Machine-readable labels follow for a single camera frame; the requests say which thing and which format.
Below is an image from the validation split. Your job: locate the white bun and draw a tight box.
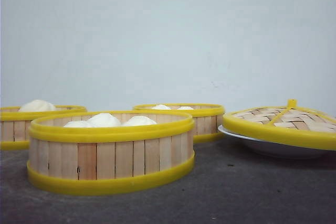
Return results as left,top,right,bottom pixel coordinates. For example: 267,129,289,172
87,113,121,127
178,106,194,110
151,104,171,110
64,120,93,128
122,115,157,126

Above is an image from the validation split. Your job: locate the white plate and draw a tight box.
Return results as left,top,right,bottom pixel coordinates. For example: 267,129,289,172
218,125,335,159

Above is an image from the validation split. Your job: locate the white bun front right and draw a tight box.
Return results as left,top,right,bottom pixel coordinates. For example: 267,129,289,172
122,115,157,126

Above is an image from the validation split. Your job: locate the white bun front left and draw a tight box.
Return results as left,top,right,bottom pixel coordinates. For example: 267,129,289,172
64,120,93,128

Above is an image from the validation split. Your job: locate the woven bamboo steamer lid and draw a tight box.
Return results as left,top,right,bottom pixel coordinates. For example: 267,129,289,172
222,99,335,151

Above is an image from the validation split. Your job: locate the bamboo steamer basket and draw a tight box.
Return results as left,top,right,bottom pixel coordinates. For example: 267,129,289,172
1,105,87,151
27,110,195,196
133,103,225,143

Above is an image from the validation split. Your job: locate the white bun front middle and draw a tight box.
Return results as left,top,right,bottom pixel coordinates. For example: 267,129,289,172
87,113,121,127

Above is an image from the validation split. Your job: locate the white bun back left basket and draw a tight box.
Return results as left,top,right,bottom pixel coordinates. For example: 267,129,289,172
18,99,56,112

